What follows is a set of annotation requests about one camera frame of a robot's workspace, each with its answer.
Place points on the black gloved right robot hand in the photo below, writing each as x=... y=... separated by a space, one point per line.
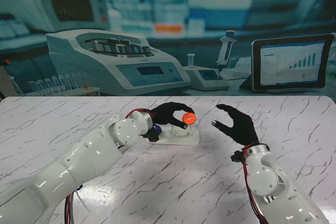
x=244 y=129

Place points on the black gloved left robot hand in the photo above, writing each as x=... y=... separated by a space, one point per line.
x=164 y=115

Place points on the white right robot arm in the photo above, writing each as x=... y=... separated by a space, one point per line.
x=275 y=190

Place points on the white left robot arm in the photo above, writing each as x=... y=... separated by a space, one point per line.
x=78 y=161

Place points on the white Hanoi tower base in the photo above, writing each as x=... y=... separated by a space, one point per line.
x=181 y=141

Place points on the printed laboratory backdrop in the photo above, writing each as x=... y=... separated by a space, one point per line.
x=168 y=24

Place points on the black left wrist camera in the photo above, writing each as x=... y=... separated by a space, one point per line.
x=152 y=136

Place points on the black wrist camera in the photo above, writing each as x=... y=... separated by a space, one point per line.
x=236 y=156
x=152 y=136

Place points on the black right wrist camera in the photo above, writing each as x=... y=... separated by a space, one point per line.
x=236 y=156

